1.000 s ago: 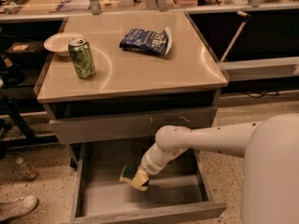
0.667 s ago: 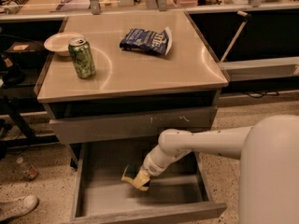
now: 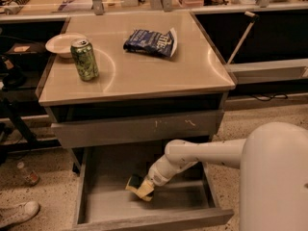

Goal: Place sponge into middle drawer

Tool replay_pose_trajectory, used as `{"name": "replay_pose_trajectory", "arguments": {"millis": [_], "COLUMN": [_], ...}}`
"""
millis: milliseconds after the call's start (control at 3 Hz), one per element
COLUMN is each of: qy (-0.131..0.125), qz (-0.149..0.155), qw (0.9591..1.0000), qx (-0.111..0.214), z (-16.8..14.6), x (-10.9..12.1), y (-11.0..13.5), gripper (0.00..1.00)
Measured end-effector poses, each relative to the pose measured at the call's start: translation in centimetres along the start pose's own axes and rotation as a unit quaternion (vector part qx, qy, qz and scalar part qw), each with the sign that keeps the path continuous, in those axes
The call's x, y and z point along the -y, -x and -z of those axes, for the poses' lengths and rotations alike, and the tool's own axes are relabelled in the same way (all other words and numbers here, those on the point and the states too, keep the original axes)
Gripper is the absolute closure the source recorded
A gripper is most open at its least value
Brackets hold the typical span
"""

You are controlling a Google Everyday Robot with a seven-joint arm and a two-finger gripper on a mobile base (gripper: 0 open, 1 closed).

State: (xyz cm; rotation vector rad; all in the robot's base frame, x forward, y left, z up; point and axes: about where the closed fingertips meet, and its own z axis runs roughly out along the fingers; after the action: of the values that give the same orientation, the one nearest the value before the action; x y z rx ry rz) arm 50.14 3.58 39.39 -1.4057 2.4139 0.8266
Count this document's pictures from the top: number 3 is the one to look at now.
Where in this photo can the open grey middle drawer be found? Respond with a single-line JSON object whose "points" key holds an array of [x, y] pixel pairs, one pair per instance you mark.
{"points": [[188, 201]]}

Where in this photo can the white bowl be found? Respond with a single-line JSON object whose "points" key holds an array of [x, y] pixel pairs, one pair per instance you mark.
{"points": [[61, 43]]}

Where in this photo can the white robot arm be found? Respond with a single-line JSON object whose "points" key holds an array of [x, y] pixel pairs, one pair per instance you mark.
{"points": [[273, 164]]}

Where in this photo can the green soda can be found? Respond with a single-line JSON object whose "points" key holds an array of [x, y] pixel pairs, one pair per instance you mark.
{"points": [[83, 55]]}

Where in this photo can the grey drawer cabinet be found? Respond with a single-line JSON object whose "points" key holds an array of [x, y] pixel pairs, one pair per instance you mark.
{"points": [[136, 84]]}

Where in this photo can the yellow green sponge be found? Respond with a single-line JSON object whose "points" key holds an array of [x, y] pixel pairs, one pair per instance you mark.
{"points": [[130, 184]]}

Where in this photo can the white sneaker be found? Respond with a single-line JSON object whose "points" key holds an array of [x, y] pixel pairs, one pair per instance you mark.
{"points": [[18, 213]]}

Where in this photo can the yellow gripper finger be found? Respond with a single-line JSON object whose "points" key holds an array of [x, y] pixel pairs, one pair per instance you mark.
{"points": [[144, 189]]}

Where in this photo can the closed grey top drawer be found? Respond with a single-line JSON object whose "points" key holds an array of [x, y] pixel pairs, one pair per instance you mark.
{"points": [[137, 128]]}

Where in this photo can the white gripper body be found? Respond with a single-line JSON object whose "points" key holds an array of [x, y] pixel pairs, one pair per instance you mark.
{"points": [[156, 174]]}

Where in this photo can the plastic bottle on floor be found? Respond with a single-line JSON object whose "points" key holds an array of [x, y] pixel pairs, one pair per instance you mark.
{"points": [[28, 174]]}

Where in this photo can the blue chip bag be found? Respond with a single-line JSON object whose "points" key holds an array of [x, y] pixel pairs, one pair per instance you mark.
{"points": [[152, 43]]}

